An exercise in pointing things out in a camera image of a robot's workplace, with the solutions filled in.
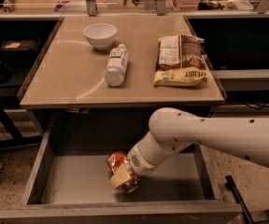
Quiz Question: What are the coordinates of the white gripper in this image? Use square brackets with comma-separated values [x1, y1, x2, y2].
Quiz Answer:
[110, 144, 156, 189]

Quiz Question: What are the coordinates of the red coke can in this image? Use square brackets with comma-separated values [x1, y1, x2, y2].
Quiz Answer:
[106, 151, 141, 193]

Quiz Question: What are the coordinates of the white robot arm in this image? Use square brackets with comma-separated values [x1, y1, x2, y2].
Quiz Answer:
[107, 107, 269, 192]

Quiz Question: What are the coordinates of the open grey top drawer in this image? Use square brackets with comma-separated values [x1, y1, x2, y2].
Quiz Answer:
[0, 111, 240, 224]

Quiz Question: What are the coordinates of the grey cabinet with tabletop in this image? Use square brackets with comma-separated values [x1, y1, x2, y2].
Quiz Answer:
[17, 14, 227, 142]

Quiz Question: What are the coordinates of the black metal bar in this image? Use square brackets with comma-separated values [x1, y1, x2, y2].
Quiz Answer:
[225, 175, 255, 224]

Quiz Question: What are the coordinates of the white plastic bottle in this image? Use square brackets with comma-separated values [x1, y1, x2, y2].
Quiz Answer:
[104, 44, 129, 87]

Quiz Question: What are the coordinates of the brown yellow chip bag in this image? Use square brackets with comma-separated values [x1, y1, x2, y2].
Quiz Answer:
[153, 35, 207, 87]

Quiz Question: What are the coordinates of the white ceramic bowl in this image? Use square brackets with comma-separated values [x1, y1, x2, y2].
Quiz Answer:
[83, 23, 118, 50]

